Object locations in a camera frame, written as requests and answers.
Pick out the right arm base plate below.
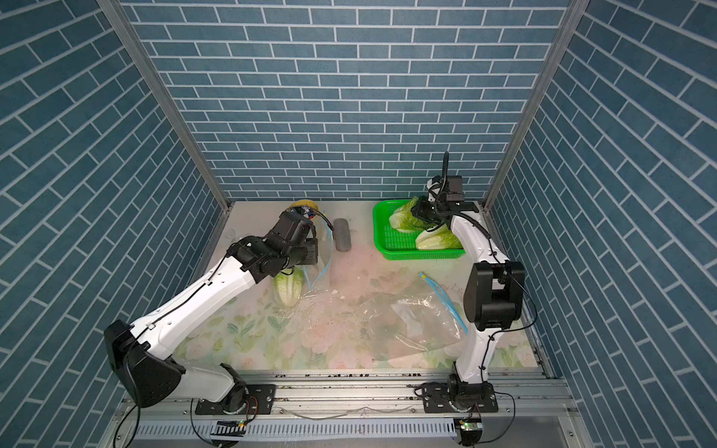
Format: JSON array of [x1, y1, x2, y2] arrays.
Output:
[[414, 382, 499, 414]]

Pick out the yellow pen cup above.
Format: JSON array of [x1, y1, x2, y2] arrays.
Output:
[[287, 200, 319, 220]]

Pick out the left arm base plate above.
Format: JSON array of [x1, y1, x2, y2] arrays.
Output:
[[193, 384, 276, 417]]

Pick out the grey fabric case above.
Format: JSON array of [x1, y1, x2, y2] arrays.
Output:
[[332, 218, 352, 252]]

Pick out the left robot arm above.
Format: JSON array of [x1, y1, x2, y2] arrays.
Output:
[[104, 203, 321, 414]]

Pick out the green plastic basket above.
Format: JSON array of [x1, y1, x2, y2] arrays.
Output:
[[373, 200, 465, 261]]

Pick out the aluminium rail frame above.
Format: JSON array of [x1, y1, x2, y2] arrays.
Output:
[[101, 371, 591, 447]]

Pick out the clear zipper bag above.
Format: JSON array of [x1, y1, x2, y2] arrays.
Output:
[[226, 242, 386, 370], [356, 274, 468, 360]]

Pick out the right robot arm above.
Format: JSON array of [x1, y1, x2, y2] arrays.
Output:
[[411, 196, 525, 407]]

